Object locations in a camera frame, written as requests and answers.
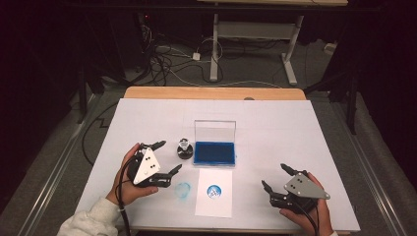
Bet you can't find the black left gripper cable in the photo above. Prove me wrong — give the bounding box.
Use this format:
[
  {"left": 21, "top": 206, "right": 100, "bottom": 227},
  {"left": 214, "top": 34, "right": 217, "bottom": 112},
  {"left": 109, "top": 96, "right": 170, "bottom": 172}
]
[{"left": 116, "top": 153, "right": 142, "bottom": 236}]

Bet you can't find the black equipment rack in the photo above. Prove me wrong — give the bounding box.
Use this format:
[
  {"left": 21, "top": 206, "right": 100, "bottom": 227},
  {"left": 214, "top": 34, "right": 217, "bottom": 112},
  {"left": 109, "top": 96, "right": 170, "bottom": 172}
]
[{"left": 136, "top": 11, "right": 155, "bottom": 72}]

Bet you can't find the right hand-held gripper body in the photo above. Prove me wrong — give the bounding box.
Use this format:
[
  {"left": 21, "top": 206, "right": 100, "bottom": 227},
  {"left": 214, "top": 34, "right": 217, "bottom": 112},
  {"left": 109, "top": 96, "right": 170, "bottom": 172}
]
[{"left": 268, "top": 172, "right": 331, "bottom": 215}]

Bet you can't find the metal floor rail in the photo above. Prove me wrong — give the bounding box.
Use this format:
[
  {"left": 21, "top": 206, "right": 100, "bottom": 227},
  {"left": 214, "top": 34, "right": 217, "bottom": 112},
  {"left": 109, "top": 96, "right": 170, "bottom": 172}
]
[
  {"left": 13, "top": 92, "right": 102, "bottom": 236},
  {"left": 330, "top": 97, "right": 409, "bottom": 236}
]

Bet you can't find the black stamp with clear knob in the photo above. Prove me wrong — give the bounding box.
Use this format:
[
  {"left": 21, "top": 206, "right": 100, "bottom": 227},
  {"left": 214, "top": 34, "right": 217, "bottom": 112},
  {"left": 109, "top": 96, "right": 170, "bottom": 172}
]
[{"left": 176, "top": 138, "right": 194, "bottom": 160}]

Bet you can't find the black cable beside table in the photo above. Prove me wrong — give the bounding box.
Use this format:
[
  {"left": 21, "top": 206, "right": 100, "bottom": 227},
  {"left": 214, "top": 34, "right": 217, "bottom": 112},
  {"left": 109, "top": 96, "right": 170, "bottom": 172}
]
[{"left": 81, "top": 101, "right": 119, "bottom": 166}]

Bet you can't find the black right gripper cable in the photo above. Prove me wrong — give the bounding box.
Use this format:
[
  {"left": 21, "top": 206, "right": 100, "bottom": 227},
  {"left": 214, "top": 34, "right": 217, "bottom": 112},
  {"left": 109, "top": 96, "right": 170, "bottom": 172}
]
[{"left": 291, "top": 196, "right": 321, "bottom": 236}]

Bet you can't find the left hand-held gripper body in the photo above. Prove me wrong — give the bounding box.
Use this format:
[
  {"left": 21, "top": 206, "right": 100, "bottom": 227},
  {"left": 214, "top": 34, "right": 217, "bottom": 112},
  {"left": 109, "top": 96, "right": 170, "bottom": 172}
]
[{"left": 127, "top": 144, "right": 174, "bottom": 189}]

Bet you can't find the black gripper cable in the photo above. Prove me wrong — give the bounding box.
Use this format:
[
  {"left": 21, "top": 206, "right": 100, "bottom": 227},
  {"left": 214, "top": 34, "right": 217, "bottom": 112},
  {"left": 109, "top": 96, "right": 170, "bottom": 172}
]
[
  {"left": 116, "top": 153, "right": 142, "bottom": 236},
  {"left": 291, "top": 196, "right": 321, "bottom": 236}
]

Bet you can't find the blue ink pad clear lid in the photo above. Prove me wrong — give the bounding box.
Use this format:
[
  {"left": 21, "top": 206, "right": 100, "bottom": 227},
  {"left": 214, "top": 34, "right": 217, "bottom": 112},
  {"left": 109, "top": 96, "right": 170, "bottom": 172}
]
[{"left": 192, "top": 119, "right": 238, "bottom": 169}]

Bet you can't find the person's left hand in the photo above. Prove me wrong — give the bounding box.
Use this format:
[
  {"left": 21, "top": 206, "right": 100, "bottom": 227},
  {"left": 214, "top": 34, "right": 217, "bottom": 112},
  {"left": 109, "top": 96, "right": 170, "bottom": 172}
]
[{"left": 105, "top": 142, "right": 160, "bottom": 207}]

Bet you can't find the white paper sheet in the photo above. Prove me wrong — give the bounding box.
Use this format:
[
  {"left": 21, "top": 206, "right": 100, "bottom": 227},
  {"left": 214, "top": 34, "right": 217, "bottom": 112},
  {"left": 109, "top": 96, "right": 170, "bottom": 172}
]
[{"left": 194, "top": 168, "right": 234, "bottom": 219}]

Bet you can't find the person's right hand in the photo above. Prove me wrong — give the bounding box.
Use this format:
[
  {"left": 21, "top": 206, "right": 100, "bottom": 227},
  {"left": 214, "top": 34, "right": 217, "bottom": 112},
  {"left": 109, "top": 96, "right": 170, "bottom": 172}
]
[{"left": 279, "top": 198, "right": 334, "bottom": 236}]

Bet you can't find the black stand leg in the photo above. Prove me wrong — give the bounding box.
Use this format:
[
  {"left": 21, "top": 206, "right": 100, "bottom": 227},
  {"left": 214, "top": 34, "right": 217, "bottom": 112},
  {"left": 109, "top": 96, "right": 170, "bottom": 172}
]
[{"left": 77, "top": 65, "right": 89, "bottom": 125}]

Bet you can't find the black floor cable bundle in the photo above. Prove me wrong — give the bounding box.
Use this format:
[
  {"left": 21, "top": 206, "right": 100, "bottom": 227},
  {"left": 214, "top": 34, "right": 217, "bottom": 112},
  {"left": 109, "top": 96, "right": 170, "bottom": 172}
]
[{"left": 141, "top": 48, "right": 224, "bottom": 87}]

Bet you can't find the white metal desk frame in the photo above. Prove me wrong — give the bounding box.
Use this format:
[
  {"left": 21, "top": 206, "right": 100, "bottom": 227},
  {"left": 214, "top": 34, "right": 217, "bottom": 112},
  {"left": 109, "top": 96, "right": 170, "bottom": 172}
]
[{"left": 196, "top": 0, "right": 349, "bottom": 87}]

